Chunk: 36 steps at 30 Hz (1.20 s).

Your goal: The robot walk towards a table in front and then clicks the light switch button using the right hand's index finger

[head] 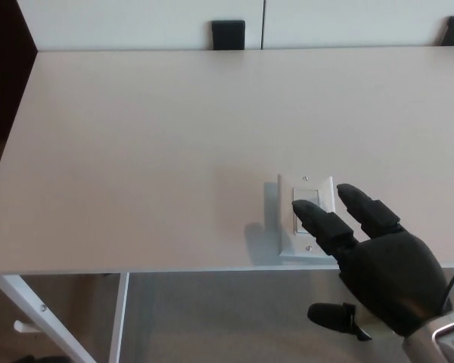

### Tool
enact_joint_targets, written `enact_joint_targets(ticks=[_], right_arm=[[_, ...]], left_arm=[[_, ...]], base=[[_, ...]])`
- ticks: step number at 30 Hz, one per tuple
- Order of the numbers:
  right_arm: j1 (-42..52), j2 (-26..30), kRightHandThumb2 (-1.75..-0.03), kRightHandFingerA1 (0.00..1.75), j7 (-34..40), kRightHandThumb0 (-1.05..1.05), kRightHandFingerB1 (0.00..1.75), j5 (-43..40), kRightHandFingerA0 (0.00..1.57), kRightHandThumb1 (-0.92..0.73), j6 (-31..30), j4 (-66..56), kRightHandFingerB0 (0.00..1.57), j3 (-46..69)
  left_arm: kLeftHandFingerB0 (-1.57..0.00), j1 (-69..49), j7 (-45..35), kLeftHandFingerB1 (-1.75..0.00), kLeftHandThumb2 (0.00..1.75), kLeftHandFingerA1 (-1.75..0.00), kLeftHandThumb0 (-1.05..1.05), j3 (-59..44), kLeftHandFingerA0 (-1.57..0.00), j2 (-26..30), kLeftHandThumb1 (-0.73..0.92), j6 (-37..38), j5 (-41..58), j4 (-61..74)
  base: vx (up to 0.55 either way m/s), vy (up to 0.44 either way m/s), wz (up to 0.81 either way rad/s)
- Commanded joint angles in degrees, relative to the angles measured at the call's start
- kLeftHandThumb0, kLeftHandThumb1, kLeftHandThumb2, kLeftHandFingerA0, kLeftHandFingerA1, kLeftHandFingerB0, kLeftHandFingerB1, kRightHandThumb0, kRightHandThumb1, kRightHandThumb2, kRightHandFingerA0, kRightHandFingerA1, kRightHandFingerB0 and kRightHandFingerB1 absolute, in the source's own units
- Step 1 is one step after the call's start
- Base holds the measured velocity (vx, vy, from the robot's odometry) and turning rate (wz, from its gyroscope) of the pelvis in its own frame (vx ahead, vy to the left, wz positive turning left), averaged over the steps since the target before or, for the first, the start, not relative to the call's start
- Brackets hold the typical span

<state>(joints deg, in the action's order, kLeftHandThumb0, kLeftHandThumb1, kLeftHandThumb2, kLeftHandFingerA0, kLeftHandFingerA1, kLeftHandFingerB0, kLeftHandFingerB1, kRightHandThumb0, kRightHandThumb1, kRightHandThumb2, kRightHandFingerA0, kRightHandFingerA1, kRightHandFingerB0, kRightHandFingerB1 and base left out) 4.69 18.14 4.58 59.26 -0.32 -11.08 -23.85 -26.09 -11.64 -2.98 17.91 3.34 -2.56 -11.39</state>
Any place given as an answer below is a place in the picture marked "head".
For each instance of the white light switch with plate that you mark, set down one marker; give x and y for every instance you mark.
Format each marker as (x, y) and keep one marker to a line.
(287, 211)

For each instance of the black bracket left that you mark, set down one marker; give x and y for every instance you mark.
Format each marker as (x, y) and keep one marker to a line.
(228, 35)

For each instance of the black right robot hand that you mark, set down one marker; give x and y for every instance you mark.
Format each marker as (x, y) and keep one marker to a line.
(393, 276)

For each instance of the dark brown panel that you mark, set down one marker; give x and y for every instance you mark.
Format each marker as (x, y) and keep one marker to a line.
(4, 64)

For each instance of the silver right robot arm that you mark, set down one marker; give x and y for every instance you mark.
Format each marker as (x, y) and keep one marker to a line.
(439, 340)

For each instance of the white cabinet door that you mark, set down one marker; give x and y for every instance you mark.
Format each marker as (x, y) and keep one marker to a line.
(117, 22)
(355, 20)

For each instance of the white peg on table leg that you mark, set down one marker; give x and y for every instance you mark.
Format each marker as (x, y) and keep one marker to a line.
(22, 327)

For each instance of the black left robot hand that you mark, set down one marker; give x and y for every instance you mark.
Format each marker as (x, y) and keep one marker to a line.
(38, 359)

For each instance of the white metal table leg frame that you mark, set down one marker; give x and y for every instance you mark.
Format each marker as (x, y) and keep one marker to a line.
(22, 298)

